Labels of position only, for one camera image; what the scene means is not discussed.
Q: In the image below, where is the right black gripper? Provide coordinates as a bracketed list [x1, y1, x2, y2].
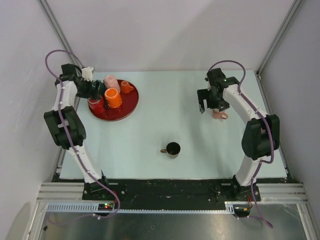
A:
[197, 88, 230, 114]

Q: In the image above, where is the large orange mug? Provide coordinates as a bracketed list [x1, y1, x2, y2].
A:
[104, 87, 123, 109]

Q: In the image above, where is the small pink mug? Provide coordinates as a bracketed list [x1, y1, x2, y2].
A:
[212, 109, 229, 120]

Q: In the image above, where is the brown speckled mug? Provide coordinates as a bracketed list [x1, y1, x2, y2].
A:
[160, 142, 181, 159]

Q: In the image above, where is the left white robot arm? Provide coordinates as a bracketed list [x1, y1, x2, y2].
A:
[43, 63, 111, 201]

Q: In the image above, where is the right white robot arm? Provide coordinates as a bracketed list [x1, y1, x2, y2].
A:
[197, 68, 280, 201]

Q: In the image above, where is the dark green mug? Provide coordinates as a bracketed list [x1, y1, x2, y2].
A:
[92, 80, 106, 98]

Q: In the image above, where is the red mug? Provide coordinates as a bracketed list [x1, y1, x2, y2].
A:
[87, 97, 105, 115]

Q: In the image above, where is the light pink tall mug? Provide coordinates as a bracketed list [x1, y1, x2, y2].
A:
[103, 75, 121, 92]

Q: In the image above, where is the small orange mug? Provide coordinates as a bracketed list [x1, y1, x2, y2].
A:
[120, 80, 135, 94]

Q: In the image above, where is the red round tray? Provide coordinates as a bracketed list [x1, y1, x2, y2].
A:
[88, 79, 139, 122]

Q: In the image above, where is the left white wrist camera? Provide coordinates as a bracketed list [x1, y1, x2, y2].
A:
[81, 66, 95, 82]

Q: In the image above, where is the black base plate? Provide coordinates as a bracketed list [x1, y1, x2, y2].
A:
[51, 177, 261, 210]

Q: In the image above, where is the aluminium frame rail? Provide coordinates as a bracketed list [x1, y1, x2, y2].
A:
[36, 182, 84, 203]

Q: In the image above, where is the grey cable duct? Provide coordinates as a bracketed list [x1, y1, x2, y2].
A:
[46, 202, 235, 214]

